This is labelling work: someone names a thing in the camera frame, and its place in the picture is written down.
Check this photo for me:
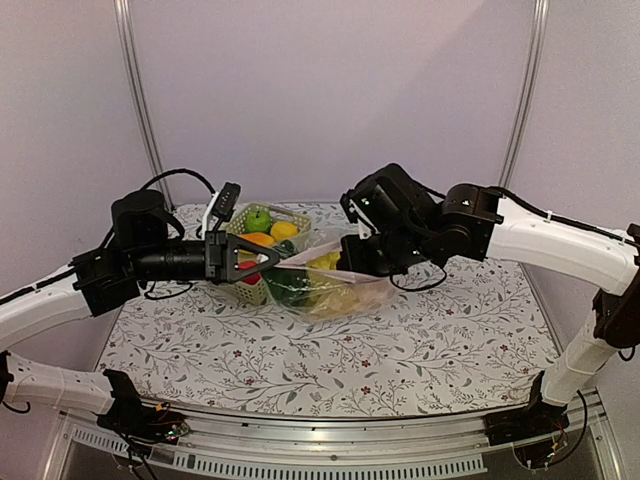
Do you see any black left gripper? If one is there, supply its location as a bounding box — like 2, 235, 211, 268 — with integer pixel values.
130, 228, 278, 284

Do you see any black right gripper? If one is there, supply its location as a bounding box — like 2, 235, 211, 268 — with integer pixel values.
341, 221, 434, 282

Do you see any toy napa cabbage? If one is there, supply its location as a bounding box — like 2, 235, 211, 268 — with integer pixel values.
305, 251, 395, 321

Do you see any green toy leaf vegetable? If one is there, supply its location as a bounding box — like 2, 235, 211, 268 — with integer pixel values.
262, 268, 312, 309

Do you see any clear zip top bag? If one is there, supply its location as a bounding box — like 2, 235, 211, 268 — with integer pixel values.
262, 227, 395, 322

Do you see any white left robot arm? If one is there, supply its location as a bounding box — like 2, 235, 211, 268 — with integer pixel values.
1, 183, 279, 444

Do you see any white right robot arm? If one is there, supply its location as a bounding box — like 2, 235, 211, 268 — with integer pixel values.
338, 163, 639, 445

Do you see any red toy food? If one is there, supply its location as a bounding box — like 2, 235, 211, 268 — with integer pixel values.
237, 259, 262, 286

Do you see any orange yellow toy mango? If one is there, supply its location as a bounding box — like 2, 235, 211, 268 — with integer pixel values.
241, 232, 276, 247

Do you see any green toy apple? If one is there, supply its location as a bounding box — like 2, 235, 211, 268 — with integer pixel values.
244, 210, 272, 234

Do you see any yellow toy lemon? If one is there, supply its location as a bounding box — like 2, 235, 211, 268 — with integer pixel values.
269, 221, 299, 242

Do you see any pale green plastic basket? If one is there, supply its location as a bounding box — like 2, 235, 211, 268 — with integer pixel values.
224, 203, 312, 306

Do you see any floral patterned table mat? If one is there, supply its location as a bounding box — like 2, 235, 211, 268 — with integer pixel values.
97, 200, 569, 417

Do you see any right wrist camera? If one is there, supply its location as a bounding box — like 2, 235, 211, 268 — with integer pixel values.
339, 192, 377, 240

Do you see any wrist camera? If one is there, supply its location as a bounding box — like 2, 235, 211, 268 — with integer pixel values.
339, 192, 377, 240
201, 182, 241, 233

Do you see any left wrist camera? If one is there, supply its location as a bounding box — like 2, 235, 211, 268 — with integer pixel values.
201, 182, 241, 233

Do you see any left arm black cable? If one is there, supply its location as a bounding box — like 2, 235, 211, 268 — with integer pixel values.
137, 168, 216, 194

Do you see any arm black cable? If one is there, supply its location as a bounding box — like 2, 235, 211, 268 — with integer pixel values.
499, 187, 640, 246
137, 168, 216, 194

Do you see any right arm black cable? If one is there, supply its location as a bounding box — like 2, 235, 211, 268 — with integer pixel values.
499, 187, 640, 246

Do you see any front aluminium rail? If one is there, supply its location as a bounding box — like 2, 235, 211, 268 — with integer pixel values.
45, 390, 626, 479

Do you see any right aluminium frame post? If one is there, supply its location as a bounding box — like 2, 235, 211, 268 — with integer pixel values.
498, 0, 550, 188

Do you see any aluminium frame post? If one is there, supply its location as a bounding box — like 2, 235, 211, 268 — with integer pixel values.
498, 0, 550, 188
112, 0, 174, 211

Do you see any left aluminium frame post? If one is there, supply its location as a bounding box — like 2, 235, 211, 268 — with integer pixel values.
112, 0, 174, 211

